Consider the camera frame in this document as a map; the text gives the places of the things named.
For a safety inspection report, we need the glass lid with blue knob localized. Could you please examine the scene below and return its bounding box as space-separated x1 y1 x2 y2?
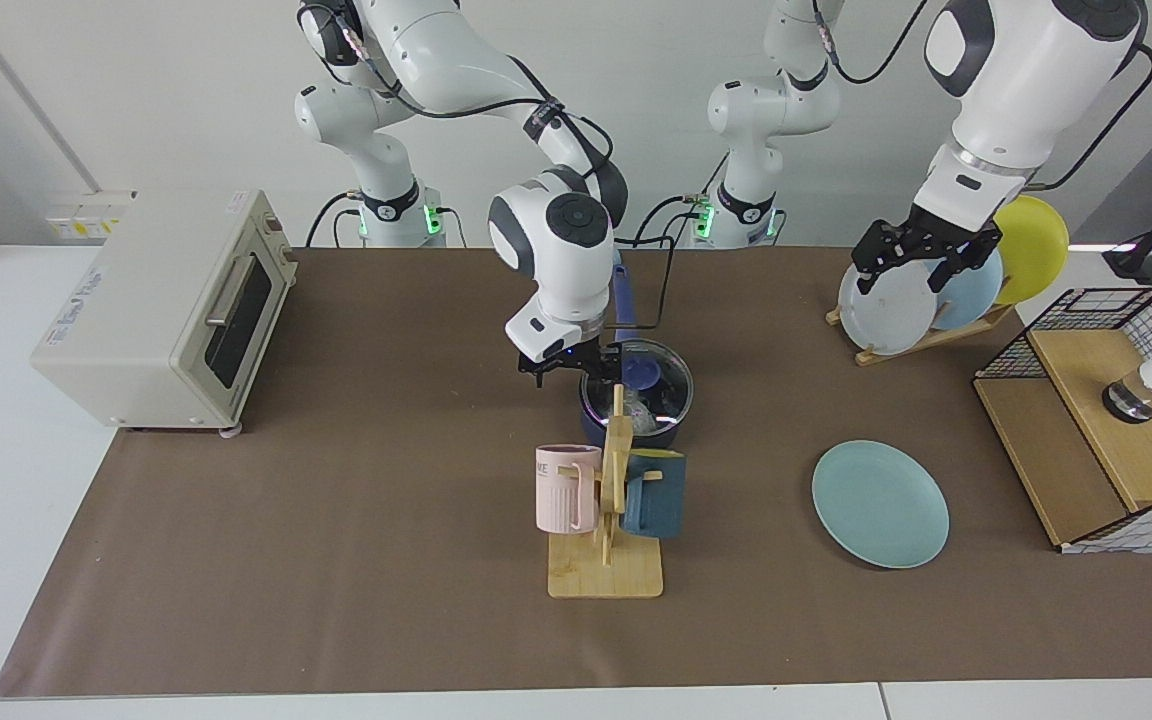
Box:
581 340 694 426

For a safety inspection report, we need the white vermicelli bundle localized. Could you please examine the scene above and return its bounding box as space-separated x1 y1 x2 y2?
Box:
626 395 674 437

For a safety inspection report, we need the light blue plate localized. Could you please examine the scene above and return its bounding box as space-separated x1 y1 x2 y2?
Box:
921 245 1004 331

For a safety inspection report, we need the pale grey plate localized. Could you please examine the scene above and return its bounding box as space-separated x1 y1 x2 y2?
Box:
837 247 939 357

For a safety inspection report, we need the wooden plate rack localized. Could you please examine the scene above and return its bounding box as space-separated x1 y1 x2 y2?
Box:
826 300 1017 367

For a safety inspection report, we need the yellow plate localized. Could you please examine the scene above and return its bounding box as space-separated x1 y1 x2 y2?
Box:
994 195 1071 306

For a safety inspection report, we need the teal round plate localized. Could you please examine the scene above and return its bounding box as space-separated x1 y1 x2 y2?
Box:
812 440 951 571

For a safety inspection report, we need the pink ribbed cup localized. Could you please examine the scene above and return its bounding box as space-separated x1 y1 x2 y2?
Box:
535 445 603 535

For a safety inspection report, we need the dark teal cup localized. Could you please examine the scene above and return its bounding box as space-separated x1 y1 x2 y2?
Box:
621 449 687 541

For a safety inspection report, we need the wooden cup stand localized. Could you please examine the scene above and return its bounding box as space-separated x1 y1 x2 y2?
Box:
547 384 665 600

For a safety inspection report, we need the brown table cloth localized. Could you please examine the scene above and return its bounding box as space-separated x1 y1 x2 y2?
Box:
0 248 1152 698

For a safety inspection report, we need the pale toaster oven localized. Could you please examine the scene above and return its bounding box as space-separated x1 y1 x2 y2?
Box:
31 190 299 438

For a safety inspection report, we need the black pot with blue handle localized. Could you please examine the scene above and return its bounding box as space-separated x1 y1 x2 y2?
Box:
578 262 694 451

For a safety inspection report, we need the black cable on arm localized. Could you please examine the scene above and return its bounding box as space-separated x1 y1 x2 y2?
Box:
331 0 677 333
816 0 1152 191

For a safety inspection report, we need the black cable at arm base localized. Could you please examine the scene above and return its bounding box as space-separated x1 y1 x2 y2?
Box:
633 195 707 249

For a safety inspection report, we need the wire basket with wooden floor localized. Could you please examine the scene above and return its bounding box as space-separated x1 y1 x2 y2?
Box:
973 287 1152 554

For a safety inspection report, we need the white wall socket strip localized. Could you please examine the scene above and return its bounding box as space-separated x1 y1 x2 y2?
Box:
44 192 137 239

